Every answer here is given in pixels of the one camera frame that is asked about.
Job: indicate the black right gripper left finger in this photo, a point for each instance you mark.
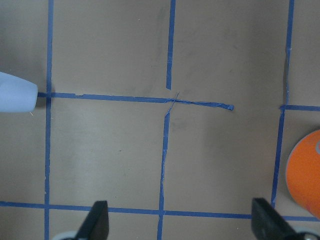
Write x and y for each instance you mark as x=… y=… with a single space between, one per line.
x=94 y=227

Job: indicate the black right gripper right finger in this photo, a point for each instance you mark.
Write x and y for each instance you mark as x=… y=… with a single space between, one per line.
x=268 y=224

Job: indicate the orange round container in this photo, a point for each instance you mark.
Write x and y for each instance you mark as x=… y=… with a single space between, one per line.
x=302 y=173

